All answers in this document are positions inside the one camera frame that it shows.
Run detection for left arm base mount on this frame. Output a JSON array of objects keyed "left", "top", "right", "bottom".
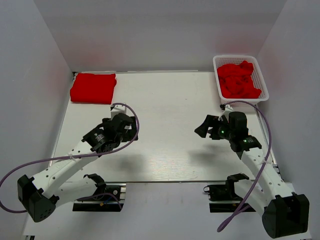
[{"left": 72, "top": 183, "right": 126, "bottom": 213}]

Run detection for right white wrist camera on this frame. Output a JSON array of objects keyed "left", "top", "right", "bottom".
[{"left": 218, "top": 104, "right": 234, "bottom": 122}]

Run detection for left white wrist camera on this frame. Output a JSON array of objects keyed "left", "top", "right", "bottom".
[{"left": 110, "top": 104, "right": 127, "bottom": 118}]

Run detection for red t shirts in basket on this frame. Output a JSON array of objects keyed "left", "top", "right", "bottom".
[{"left": 217, "top": 60, "right": 262, "bottom": 99}]

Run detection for folded red t shirt stack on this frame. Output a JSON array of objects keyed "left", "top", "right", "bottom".
[{"left": 70, "top": 73, "right": 117, "bottom": 105}]

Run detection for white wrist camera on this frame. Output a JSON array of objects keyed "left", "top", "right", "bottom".
[
  {"left": 218, "top": 104, "right": 234, "bottom": 122},
  {"left": 110, "top": 104, "right": 127, "bottom": 118}
]

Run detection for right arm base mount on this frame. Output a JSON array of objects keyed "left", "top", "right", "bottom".
[{"left": 203, "top": 180, "right": 243, "bottom": 213}]

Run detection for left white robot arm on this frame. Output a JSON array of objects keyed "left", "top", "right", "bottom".
[{"left": 17, "top": 113, "right": 139, "bottom": 223}]

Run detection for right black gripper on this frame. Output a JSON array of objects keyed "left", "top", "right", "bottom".
[{"left": 195, "top": 114, "right": 235, "bottom": 141}]

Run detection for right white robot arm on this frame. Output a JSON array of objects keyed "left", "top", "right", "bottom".
[{"left": 195, "top": 111, "right": 310, "bottom": 239}]

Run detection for white plastic basket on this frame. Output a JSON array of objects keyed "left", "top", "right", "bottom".
[{"left": 212, "top": 54, "right": 269, "bottom": 105}]

